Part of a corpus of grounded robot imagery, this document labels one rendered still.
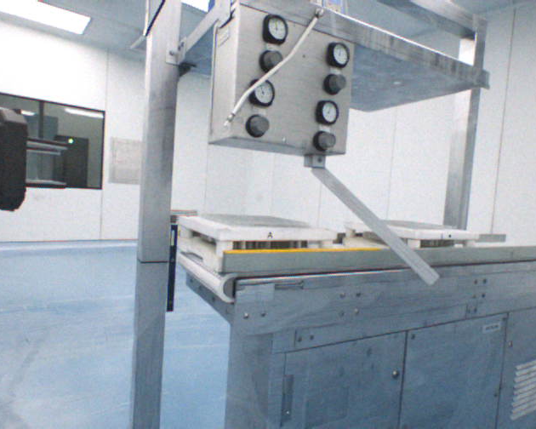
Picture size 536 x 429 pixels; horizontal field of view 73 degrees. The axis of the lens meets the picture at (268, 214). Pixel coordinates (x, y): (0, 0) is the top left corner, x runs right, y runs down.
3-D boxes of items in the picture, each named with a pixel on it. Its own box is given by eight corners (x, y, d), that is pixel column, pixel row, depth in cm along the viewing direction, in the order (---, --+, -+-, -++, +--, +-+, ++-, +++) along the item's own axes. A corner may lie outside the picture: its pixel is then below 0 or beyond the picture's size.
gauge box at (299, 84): (230, 138, 52) (239, -4, 51) (206, 144, 61) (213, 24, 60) (347, 155, 63) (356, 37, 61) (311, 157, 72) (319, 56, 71)
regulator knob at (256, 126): (252, 134, 51) (253, 102, 51) (244, 136, 53) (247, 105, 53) (272, 137, 53) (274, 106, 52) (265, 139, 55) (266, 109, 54)
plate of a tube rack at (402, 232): (415, 240, 81) (416, 231, 81) (343, 227, 102) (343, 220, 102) (479, 240, 93) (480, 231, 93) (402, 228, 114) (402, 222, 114)
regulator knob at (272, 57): (265, 67, 51) (268, 36, 51) (258, 71, 53) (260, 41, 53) (286, 72, 53) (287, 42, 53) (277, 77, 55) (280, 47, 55)
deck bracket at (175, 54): (170, 55, 73) (172, 33, 73) (164, 62, 77) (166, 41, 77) (185, 59, 74) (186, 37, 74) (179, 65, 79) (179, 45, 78)
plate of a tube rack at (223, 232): (273, 226, 91) (274, 218, 91) (337, 240, 70) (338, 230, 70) (178, 225, 79) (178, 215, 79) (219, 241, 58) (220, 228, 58)
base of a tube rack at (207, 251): (272, 245, 91) (272, 236, 91) (335, 265, 70) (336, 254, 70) (176, 247, 79) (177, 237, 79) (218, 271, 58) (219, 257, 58)
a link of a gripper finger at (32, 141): (70, 149, 50) (21, 142, 44) (56, 149, 51) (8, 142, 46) (71, 138, 49) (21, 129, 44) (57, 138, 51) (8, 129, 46)
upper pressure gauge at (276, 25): (266, 37, 52) (268, 10, 52) (261, 40, 53) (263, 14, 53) (287, 43, 54) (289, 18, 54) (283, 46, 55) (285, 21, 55)
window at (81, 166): (-16, 183, 452) (-15, 89, 445) (-16, 183, 453) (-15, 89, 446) (102, 190, 535) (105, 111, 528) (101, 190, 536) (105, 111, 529)
